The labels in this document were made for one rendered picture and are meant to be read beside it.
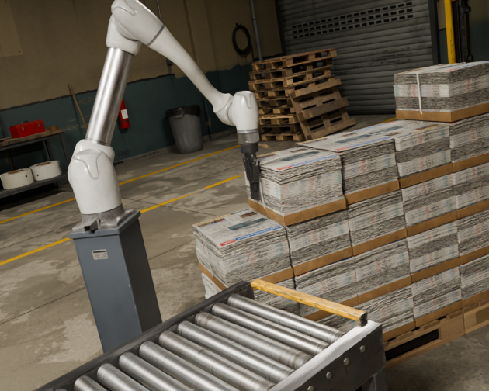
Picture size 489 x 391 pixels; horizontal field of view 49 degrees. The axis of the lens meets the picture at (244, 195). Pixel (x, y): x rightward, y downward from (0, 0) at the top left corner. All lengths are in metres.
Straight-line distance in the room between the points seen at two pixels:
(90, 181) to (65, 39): 7.03
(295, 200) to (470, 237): 0.99
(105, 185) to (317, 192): 0.82
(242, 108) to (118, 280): 0.82
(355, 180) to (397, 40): 7.51
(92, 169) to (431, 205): 1.49
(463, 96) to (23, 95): 6.95
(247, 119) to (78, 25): 7.04
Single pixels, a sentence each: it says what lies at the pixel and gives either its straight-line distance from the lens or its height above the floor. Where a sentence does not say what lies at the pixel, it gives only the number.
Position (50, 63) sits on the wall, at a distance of 8.80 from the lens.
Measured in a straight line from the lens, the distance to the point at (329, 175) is 2.19.
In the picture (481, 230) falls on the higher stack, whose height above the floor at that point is 0.51.
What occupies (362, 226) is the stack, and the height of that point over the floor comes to 0.72.
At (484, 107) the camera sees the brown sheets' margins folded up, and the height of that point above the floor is 1.09.
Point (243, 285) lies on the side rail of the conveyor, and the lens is 1.77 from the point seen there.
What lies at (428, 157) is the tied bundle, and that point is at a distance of 2.52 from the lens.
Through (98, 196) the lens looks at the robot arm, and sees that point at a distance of 1.99.
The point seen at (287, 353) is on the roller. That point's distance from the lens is 1.39.
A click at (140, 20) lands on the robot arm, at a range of 2.06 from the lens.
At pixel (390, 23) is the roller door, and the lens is 9.77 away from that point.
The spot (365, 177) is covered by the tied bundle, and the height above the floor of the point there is 0.93.
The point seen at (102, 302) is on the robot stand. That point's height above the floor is 0.71.
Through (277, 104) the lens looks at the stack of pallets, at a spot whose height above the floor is 0.60.
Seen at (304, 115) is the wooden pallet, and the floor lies 0.42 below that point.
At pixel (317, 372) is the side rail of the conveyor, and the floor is 0.80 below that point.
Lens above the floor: 1.53
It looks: 15 degrees down
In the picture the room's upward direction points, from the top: 10 degrees counter-clockwise
